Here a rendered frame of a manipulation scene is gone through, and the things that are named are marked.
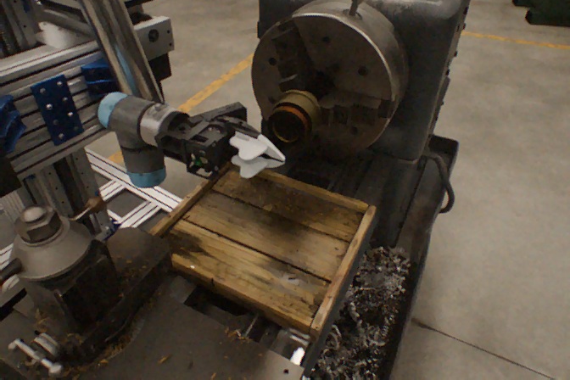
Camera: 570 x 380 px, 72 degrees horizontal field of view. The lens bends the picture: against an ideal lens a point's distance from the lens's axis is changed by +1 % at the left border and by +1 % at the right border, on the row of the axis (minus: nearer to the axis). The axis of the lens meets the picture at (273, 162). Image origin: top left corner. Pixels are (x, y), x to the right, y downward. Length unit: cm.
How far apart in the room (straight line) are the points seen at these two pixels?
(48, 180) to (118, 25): 70
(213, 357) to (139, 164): 40
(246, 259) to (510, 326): 137
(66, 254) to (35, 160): 75
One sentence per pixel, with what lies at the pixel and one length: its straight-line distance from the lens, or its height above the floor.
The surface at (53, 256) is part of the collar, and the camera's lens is 47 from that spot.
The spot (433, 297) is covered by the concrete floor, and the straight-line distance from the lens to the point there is 187.
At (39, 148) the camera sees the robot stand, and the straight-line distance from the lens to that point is 119.
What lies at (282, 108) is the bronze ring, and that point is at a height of 111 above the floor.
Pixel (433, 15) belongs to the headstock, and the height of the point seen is 122.
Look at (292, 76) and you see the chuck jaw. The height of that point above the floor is 114.
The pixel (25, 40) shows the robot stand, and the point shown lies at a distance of 124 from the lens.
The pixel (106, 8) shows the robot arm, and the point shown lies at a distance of 81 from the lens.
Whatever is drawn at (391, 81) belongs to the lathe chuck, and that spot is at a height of 114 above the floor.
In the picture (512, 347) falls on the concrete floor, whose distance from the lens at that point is 187.
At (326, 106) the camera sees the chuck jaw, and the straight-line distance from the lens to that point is 74.
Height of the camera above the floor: 146
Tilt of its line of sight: 38 degrees down
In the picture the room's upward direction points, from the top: straight up
